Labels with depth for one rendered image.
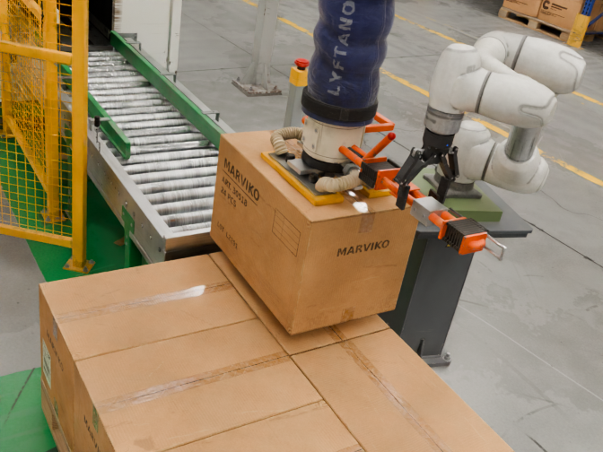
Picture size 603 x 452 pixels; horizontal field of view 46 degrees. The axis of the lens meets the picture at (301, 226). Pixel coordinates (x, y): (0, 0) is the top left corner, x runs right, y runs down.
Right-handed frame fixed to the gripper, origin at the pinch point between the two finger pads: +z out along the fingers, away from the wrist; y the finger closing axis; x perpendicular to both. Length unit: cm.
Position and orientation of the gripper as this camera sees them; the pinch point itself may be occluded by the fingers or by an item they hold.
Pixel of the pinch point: (421, 200)
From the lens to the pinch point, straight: 189.9
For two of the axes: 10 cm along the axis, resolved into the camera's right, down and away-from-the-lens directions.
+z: -1.6, 8.6, 4.9
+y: -8.5, 1.3, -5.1
